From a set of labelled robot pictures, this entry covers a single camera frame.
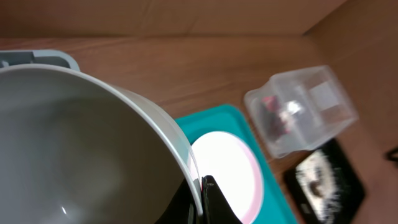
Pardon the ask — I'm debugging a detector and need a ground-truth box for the white rice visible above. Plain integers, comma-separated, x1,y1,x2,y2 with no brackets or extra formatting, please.
295,149,341,223

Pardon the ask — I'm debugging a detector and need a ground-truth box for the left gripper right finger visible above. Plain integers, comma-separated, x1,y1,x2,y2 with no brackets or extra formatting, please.
201,175,242,224

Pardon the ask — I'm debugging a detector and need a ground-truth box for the grey dish rack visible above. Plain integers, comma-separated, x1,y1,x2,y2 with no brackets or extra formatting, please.
1,49,80,71

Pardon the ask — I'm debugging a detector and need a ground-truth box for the white tissue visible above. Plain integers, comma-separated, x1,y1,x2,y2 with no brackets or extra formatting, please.
278,100,305,133

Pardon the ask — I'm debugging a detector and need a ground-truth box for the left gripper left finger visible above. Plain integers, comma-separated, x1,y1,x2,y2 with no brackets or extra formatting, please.
155,180,197,224

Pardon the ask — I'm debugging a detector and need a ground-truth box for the grey bowl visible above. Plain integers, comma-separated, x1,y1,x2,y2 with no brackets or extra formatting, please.
1,65,203,223

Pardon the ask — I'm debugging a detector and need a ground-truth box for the black tray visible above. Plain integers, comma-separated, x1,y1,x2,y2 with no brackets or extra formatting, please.
284,139,366,224

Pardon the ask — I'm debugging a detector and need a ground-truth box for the red snack wrapper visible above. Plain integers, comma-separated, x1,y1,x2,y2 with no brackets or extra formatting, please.
261,96,291,141

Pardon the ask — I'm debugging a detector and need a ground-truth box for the brown food piece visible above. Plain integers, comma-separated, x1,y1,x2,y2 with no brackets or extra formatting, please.
308,180,324,198

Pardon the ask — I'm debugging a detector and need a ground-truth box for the large white plate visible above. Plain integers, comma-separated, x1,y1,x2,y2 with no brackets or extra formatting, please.
192,131,264,223

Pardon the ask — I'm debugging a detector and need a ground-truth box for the clear plastic bin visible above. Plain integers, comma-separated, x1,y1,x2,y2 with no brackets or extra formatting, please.
244,65,358,158

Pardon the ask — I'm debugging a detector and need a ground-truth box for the teal plastic tray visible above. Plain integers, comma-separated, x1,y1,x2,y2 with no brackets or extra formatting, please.
176,105,296,224

